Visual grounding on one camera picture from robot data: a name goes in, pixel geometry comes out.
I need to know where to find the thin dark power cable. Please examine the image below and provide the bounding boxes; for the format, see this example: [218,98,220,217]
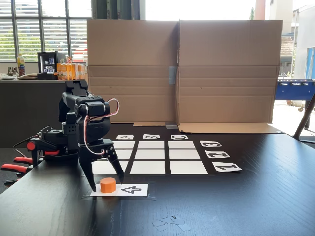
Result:
[12,134,41,158]

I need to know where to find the brown paper stack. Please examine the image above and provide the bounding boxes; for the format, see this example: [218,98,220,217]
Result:
[17,73,39,81]

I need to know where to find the brown cardboard panel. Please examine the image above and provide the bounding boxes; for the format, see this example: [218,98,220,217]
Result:
[177,19,284,135]
[86,19,179,127]

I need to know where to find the grey tape strip on cardboard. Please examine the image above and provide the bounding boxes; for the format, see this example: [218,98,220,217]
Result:
[169,66,178,85]

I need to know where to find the white nine-square grid sheet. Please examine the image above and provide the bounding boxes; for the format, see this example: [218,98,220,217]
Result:
[91,140,216,177]

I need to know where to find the paper label number 3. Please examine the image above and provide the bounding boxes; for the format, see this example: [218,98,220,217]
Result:
[199,140,222,148]

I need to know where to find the orange drink carton pack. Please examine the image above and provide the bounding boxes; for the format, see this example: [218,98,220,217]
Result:
[56,63,76,81]

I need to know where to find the white arrow paper sheet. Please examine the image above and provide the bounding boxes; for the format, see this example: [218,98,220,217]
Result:
[90,183,149,197]

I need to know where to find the red-handled black clamp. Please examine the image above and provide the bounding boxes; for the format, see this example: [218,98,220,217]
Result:
[0,157,34,187]

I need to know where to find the paper label number 1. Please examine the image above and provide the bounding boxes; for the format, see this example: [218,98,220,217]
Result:
[211,161,243,173]

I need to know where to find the white cloth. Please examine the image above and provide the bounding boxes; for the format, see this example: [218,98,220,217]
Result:
[0,72,18,81]

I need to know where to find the yellow drink bottle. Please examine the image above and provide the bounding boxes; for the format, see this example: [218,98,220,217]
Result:
[17,54,26,77]

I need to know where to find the orange round token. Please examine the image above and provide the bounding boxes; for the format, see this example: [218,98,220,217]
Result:
[100,177,116,194]

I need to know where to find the dark slanted metal leg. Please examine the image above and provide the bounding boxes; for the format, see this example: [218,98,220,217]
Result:
[292,94,315,140]

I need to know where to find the clear tape scraps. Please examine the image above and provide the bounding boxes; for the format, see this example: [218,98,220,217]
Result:
[152,215,192,232]

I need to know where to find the black mini fridge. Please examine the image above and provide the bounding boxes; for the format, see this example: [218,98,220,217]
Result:
[37,51,59,81]

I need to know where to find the paper label number 2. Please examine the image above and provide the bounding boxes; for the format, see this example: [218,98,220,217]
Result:
[204,150,231,159]

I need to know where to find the blue foosball table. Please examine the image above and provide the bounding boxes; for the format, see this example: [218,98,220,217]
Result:
[277,78,315,112]

